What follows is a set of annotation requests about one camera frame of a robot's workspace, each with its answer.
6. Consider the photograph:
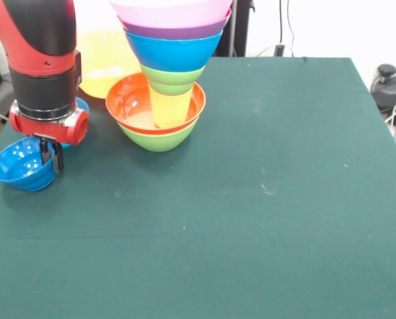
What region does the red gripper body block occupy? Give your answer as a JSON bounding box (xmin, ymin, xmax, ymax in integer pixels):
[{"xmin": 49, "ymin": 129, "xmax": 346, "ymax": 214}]
[{"xmin": 8, "ymin": 98, "xmax": 90, "ymax": 147}]

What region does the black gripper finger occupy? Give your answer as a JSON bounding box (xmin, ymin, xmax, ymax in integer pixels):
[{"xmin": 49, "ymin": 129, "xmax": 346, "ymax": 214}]
[
  {"xmin": 51, "ymin": 141, "xmax": 66, "ymax": 174},
  {"xmin": 39, "ymin": 137, "xmax": 52, "ymax": 166}
]

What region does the small dark blue bowl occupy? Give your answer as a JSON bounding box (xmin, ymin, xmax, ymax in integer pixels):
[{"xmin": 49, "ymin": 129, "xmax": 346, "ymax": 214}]
[{"xmin": 0, "ymin": 136, "xmax": 57, "ymax": 193}]

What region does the red plastic bowl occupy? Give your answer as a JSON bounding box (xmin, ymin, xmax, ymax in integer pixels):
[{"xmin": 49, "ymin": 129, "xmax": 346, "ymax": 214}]
[{"xmin": 105, "ymin": 72, "xmax": 207, "ymax": 136}]

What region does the yellow plastic cup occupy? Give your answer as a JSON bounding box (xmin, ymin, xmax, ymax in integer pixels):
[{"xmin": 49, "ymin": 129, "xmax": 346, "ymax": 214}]
[{"xmin": 149, "ymin": 88, "xmax": 193, "ymax": 129}]

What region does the small green ribbed bowl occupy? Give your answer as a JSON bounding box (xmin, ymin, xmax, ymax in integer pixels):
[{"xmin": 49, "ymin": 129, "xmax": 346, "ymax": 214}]
[{"xmin": 140, "ymin": 63, "xmax": 206, "ymax": 96}]

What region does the bright blue plastic bowl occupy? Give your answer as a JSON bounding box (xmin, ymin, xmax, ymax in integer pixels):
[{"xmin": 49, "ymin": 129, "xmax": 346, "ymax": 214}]
[{"xmin": 124, "ymin": 29, "xmax": 224, "ymax": 73}]

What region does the purple plastic bowl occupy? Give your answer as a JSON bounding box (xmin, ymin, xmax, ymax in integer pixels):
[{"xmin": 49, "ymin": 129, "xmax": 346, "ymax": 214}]
[{"xmin": 120, "ymin": 9, "xmax": 233, "ymax": 41}]

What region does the pink plastic bowl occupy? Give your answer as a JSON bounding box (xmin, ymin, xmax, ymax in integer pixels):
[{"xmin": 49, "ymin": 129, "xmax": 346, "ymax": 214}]
[{"xmin": 108, "ymin": 0, "xmax": 235, "ymax": 29}]

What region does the translucent teal plastic bowl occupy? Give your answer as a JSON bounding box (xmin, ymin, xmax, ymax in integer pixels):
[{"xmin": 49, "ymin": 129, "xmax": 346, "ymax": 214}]
[{"xmin": 60, "ymin": 97, "xmax": 90, "ymax": 149}]

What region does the orange plastic bowl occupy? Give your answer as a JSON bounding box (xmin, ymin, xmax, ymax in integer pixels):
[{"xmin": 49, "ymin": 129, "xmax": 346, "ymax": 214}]
[{"xmin": 76, "ymin": 29, "xmax": 143, "ymax": 100}]

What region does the large green plastic bowl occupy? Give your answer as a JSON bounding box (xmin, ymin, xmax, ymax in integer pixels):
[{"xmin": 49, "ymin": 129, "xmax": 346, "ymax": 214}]
[{"xmin": 117, "ymin": 116, "xmax": 199, "ymax": 153}]

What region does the dark green table cloth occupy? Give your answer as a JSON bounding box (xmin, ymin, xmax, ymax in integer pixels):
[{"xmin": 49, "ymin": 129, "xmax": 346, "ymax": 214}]
[{"xmin": 0, "ymin": 55, "xmax": 396, "ymax": 319}]

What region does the black pedestal foot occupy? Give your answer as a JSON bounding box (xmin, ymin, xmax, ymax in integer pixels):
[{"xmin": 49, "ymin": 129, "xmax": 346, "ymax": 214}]
[
  {"xmin": 0, "ymin": 74, "xmax": 16, "ymax": 112},
  {"xmin": 370, "ymin": 64, "xmax": 396, "ymax": 112}
]

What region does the black wall cable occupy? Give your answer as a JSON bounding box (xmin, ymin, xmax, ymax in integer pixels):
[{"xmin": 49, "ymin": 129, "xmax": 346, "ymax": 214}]
[{"xmin": 278, "ymin": 0, "xmax": 296, "ymax": 56}]

